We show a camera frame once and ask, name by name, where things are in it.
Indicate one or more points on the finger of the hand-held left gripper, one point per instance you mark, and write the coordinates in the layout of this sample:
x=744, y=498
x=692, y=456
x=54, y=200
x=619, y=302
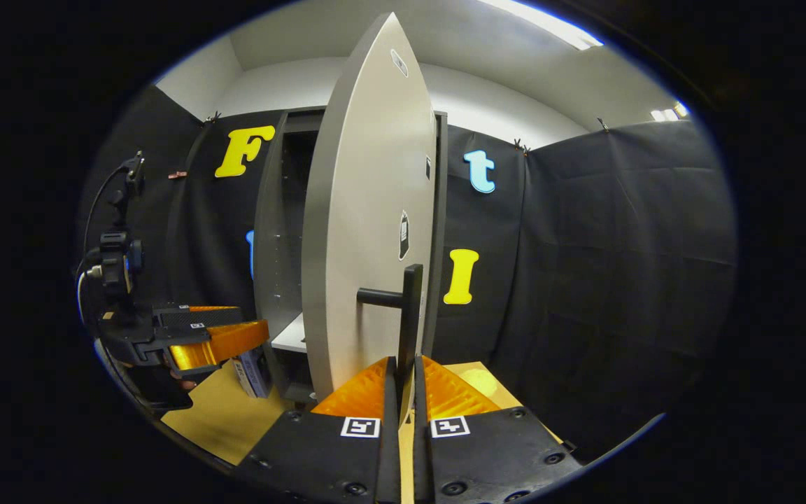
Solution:
x=186, y=316
x=228, y=343

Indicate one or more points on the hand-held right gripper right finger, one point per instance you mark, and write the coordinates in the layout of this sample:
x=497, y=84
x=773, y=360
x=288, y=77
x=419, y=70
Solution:
x=424, y=455

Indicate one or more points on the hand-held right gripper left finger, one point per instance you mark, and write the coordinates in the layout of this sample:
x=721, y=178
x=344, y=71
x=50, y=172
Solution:
x=390, y=448

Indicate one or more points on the beige cabinet door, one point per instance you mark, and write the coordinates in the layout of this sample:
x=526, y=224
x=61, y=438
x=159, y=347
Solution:
x=368, y=210

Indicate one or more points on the grey cabinet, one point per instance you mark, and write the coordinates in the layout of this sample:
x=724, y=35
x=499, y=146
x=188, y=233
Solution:
x=277, y=266

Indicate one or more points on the yellow lumpy object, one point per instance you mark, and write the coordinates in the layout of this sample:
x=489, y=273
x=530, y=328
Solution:
x=480, y=381

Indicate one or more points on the black binder clip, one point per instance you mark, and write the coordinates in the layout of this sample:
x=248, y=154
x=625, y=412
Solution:
x=520, y=145
x=603, y=125
x=213, y=117

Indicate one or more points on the black backdrop cloth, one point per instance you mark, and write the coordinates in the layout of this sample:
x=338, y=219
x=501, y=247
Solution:
x=620, y=280

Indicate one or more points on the small ceiling light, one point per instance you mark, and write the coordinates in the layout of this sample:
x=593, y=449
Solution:
x=669, y=112

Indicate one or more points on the long ceiling light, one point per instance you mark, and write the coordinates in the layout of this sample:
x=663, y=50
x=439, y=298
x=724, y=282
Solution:
x=543, y=21

